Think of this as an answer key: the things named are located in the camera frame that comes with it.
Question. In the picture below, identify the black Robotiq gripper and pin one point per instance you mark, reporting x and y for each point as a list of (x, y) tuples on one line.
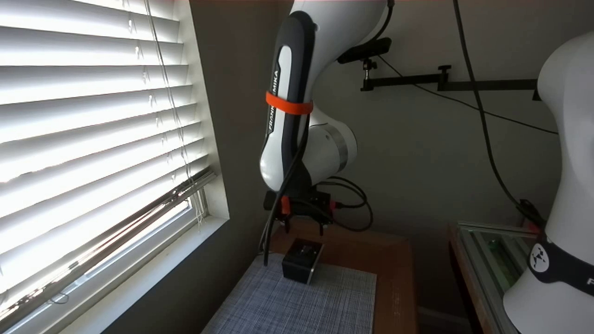
[(306, 213)]

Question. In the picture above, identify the black cube alarm clock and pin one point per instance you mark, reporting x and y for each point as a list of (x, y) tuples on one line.
[(301, 262)]

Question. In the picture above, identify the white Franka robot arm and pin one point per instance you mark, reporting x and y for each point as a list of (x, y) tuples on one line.
[(327, 24)]

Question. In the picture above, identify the grey woven placemat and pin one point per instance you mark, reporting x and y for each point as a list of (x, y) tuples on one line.
[(297, 306)]

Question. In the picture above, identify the glass-topped side table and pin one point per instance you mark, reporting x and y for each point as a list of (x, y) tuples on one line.
[(488, 260)]

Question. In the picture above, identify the white window blinds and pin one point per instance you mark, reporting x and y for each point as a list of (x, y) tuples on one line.
[(93, 123)]

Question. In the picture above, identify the black wrist camera orange mount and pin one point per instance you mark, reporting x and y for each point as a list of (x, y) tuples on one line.
[(321, 200)]

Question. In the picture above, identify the white window frame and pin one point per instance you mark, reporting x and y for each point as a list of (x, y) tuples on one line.
[(213, 197)]

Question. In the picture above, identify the black stereo camera bar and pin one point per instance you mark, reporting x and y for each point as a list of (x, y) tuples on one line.
[(368, 48)]

